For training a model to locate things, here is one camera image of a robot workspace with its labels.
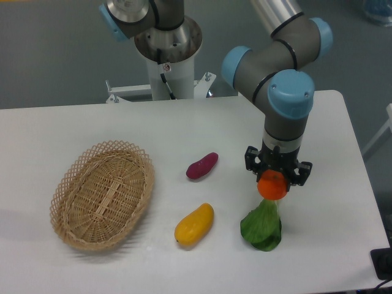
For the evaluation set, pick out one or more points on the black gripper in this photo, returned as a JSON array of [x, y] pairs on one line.
[[296, 173]]

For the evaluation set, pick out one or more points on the orange fruit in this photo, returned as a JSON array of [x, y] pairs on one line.
[[272, 185]]

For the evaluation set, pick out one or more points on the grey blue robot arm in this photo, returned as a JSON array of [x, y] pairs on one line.
[[271, 79]]

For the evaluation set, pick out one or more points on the woven wicker basket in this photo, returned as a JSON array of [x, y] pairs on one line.
[[102, 196]]

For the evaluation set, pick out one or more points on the green bok choy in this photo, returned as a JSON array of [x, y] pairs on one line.
[[262, 227]]

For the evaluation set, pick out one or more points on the purple sweet potato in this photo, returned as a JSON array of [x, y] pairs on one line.
[[202, 167]]

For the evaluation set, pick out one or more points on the yellow mango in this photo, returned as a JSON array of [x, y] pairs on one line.
[[191, 229]]

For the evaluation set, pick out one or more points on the black device at edge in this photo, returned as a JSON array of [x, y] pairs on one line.
[[381, 259]]

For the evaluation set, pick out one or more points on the blue object top right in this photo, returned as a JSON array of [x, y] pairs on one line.
[[378, 11]]

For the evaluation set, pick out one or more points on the white frame at right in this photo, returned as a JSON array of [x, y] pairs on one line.
[[379, 138]]

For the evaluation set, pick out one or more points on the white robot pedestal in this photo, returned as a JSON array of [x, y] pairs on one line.
[[167, 81]]

